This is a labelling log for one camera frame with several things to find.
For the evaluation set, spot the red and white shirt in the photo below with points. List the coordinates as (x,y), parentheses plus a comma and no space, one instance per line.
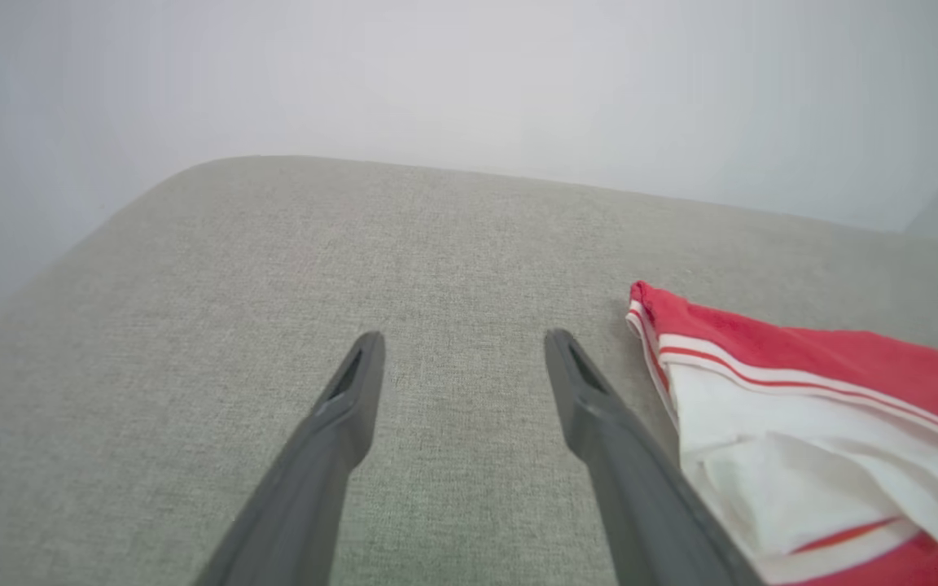
(803,456)

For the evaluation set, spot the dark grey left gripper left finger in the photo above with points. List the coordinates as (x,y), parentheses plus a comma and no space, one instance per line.
(298,505)

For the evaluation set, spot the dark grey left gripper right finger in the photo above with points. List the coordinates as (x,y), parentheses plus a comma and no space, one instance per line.
(648,521)

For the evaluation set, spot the grey fabric sofa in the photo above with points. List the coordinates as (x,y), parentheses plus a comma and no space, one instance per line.
(469,268)

